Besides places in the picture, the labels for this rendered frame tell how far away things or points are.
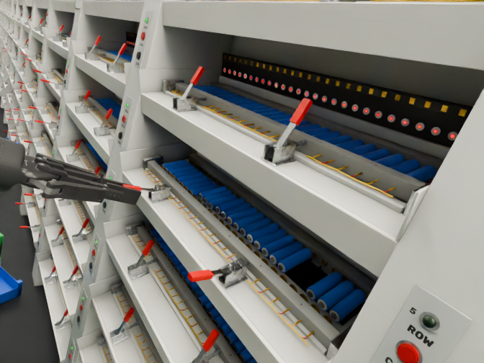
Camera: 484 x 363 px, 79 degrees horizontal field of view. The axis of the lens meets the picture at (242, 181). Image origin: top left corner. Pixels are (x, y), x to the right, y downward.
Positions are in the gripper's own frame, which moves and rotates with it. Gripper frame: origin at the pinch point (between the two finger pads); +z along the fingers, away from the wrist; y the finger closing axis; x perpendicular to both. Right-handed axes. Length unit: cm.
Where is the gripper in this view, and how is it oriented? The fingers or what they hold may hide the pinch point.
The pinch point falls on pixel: (119, 191)
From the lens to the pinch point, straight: 61.1
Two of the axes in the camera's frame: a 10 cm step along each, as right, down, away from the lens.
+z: 6.4, 2.5, 7.3
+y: 6.0, 4.2, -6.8
